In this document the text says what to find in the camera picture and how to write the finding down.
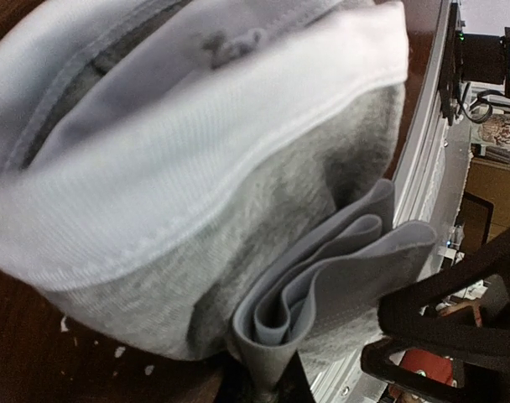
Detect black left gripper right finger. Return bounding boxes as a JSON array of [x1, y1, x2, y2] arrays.
[[359, 222, 510, 403]]

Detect grey boxer briefs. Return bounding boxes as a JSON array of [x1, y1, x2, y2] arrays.
[[0, 1, 436, 389]]

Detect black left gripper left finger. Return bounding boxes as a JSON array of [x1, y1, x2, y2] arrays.
[[213, 348, 314, 403]]

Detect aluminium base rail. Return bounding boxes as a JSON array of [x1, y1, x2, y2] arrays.
[[304, 0, 474, 403]]

